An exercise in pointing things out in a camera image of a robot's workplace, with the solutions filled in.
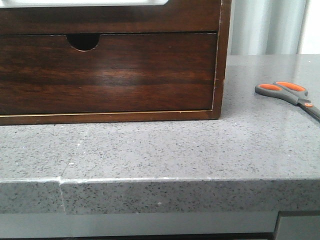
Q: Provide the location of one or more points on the dark wooden drawer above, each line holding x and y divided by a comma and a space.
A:
44, 74

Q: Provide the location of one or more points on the grey orange scissors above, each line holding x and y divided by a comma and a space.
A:
291, 93

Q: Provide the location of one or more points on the dark wooden drawer cabinet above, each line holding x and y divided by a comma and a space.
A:
83, 26

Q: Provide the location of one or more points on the dark lower kitchen cabinet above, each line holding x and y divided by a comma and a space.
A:
55, 225

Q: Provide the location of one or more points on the white plastic tray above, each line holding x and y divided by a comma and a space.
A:
6, 4

